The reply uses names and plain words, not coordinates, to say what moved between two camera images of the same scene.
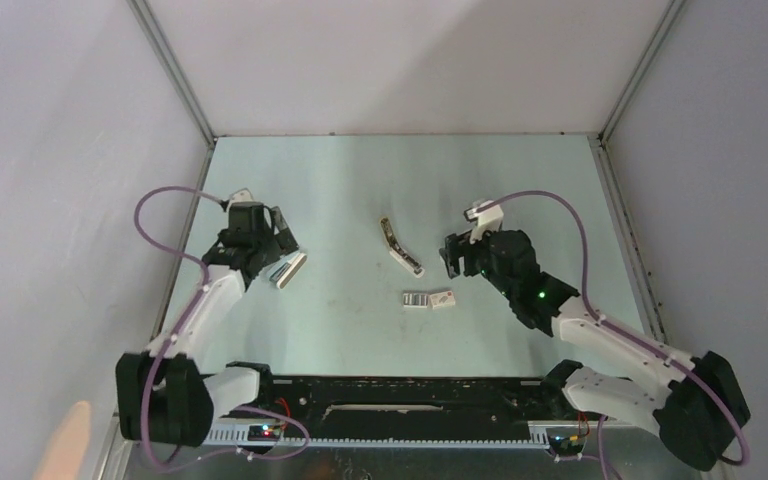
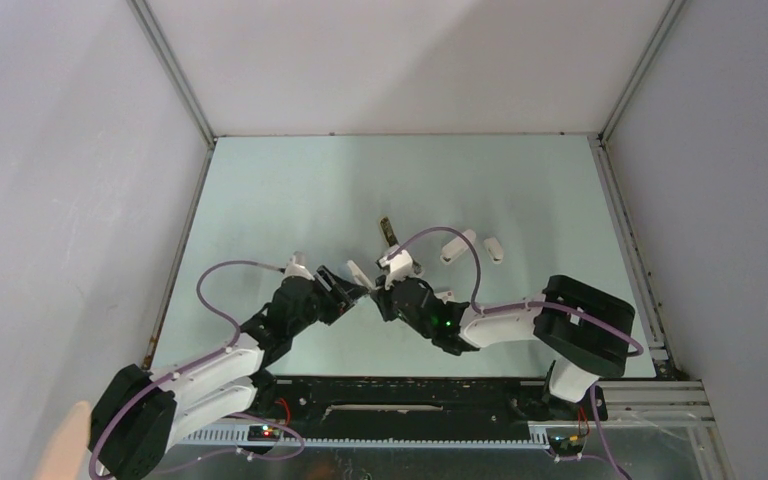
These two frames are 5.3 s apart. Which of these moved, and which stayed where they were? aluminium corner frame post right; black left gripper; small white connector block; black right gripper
Moved: black right gripper; black left gripper
Stayed: aluminium corner frame post right; small white connector block
